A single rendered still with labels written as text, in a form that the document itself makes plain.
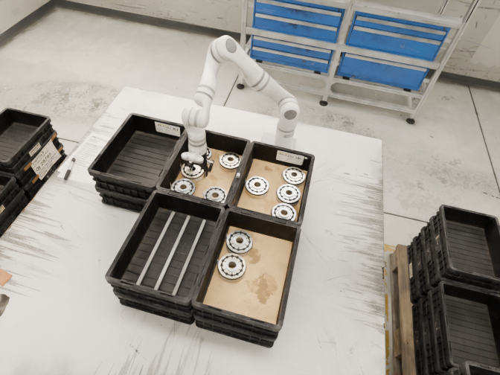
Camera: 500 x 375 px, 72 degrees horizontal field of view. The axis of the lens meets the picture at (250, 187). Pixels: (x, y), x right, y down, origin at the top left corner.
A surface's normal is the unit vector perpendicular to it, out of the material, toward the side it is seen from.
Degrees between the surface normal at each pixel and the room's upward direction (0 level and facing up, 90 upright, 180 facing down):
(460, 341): 0
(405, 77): 90
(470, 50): 90
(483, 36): 90
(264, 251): 0
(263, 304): 0
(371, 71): 90
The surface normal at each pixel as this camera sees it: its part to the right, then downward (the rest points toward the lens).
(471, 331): 0.07, -0.63
